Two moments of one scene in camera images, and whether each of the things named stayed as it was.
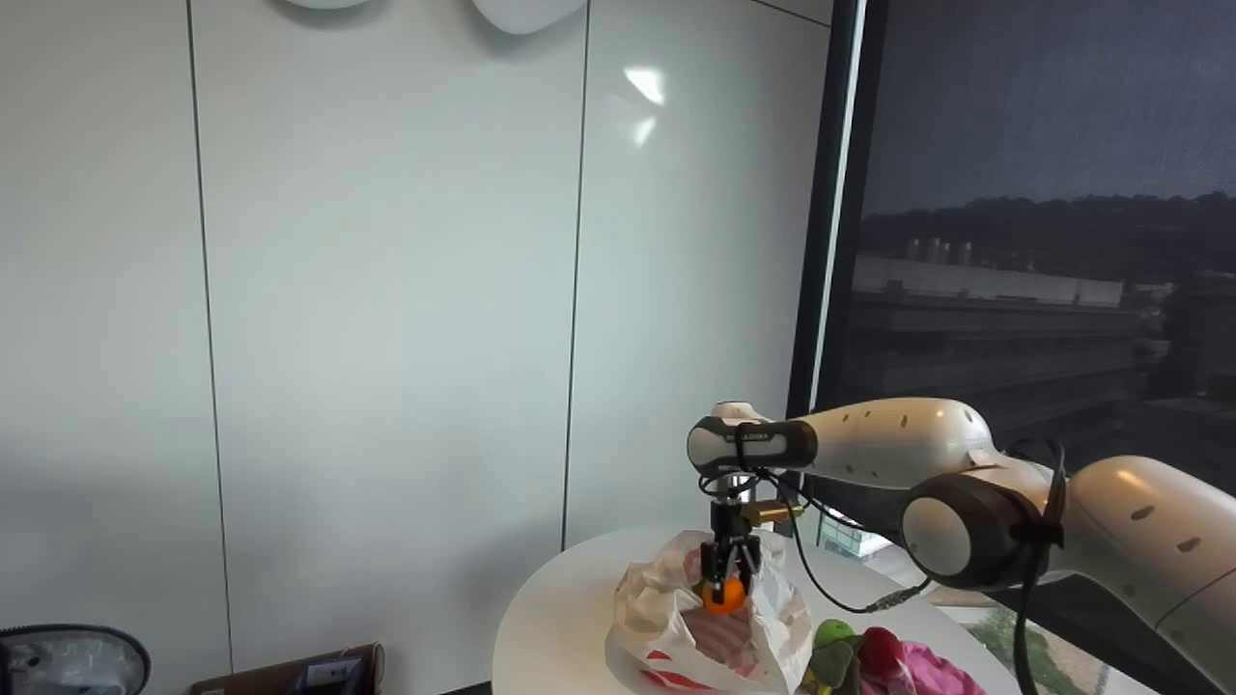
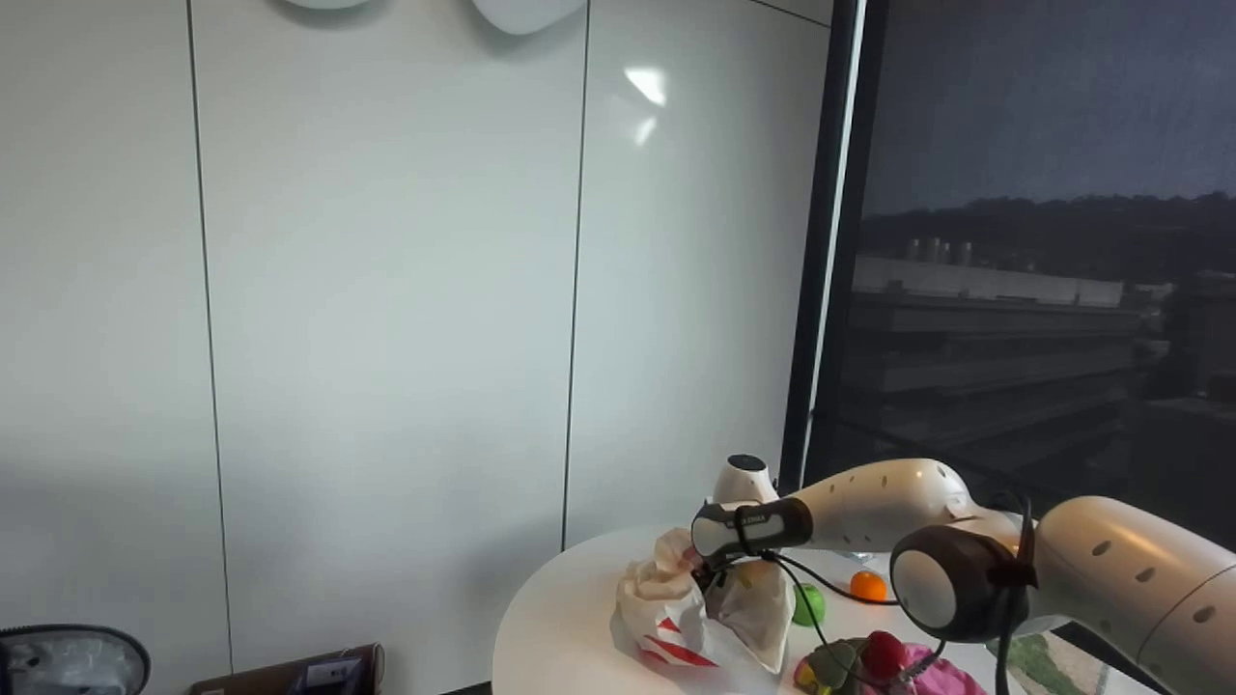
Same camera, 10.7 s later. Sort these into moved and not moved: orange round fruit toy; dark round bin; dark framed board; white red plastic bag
Moved: white red plastic bag; orange round fruit toy
Not moved: dark round bin; dark framed board
